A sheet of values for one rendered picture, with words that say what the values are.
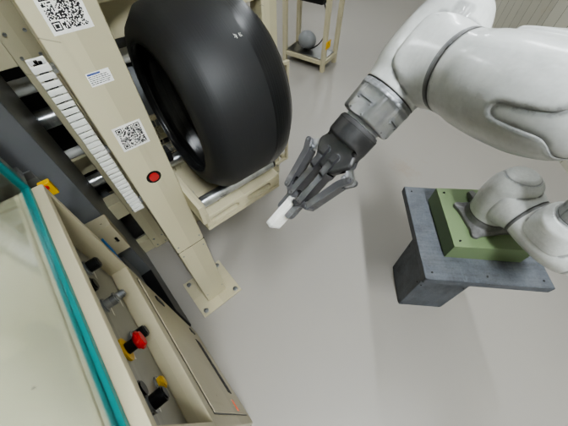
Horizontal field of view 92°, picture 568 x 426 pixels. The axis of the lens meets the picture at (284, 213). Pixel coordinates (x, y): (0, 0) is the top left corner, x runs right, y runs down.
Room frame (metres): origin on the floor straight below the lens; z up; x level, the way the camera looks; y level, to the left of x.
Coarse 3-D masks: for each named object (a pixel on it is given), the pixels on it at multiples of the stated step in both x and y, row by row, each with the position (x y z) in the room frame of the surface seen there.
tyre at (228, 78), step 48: (144, 0) 0.83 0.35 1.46; (192, 0) 0.82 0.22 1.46; (240, 0) 0.87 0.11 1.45; (144, 48) 1.00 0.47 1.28; (192, 48) 0.68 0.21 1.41; (240, 48) 0.73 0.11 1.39; (192, 96) 0.62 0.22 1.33; (240, 96) 0.65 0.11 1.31; (288, 96) 0.74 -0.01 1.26; (192, 144) 0.92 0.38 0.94; (240, 144) 0.60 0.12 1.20
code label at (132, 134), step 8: (136, 120) 0.63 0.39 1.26; (120, 128) 0.60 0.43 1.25; (128, 128) 0.62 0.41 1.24; (136, 128) 0.63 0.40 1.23; (144, 128) 0.64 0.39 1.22; (120, 136) 0.60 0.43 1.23; (128, 136) 0.61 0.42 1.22; (136, 136) 0.62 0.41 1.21; (144, 136) 0.63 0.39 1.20; (120, 144) 0.59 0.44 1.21; (128, 144) 0.60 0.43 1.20; (136, 144) 0.61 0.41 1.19
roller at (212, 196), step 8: (264, 168) 0.80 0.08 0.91; (248, 176) 0.76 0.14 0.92; (256, 176) 0.77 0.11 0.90; (232, 184) 0.71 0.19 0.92; (240, 184) 0.72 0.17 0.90; (208, 192) 0.67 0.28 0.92; (216, 192) 0.67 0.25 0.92; (224, 192) 0.68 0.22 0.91; (200, 200) 0.64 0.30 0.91; (208, 200) 0.64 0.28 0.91; (216, 200) 0.65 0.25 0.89
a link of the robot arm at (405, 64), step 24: (432, 0) 0.44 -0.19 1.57; (456, 0) 0.41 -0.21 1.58; (480, 0) 0.41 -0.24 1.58; (408, 24) 0.43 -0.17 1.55; (432, 24) 0.39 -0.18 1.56; (456, 24) 0.37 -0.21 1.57; (480, 24) 0.39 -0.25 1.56; (384, 48) 0.43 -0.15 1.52; (408, 48) 0.38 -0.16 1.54; (432, 48) 0.36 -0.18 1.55; (384, 72) 0.39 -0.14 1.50; (408, 72) 0.36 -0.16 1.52; (408, 96) 0.36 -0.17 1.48
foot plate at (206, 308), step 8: (216, 264) 0.82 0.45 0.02; (224, 272) 0.76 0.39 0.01; (192, 280) 0.71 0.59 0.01; (224, 280) 0.71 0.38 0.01; (232, 280) 0.71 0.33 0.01; (192, 288) 0.65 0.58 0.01; (232, 288) 0.65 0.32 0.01; (240, 288) 0.65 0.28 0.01; (192, 296) 0.60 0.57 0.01; (200, 296) 0.60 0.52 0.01; (216, 296) 0.60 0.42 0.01; (224, 296) 0.60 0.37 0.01; (232, 296) 0.61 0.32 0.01; (200, 304) 0.55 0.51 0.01; (208, 304) 0.55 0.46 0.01; (216, 304) 0.55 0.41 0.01; (208, 312) 0.51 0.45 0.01
